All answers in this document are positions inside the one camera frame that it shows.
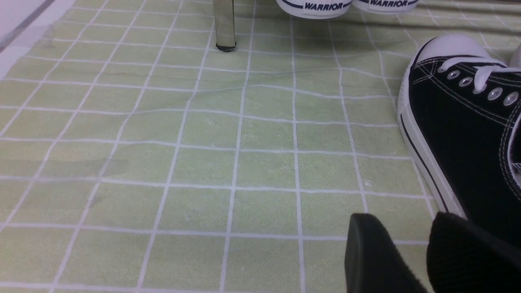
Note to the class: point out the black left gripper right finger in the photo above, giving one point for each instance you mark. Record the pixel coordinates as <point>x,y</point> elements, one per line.
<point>463,258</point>

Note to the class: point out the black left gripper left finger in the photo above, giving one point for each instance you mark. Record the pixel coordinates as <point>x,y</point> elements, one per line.
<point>372,262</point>

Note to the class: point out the black canvas sneaker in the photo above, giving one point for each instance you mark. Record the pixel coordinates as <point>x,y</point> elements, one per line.
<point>459,113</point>

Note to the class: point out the metal shoe rack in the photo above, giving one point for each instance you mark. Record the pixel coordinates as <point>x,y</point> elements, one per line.
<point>224,25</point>

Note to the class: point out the white Warrior sneaker right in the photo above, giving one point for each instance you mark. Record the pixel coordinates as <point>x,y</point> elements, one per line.
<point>386,7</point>

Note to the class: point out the white warrior sneaker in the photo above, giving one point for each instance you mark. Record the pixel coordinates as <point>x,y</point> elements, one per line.
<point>386,7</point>
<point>315,9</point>

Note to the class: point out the green grid tablecloth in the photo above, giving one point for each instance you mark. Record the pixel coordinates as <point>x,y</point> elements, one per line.
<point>138,158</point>

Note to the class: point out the white Warrior sneaker left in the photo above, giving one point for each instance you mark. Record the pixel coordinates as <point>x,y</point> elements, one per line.
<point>315,9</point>

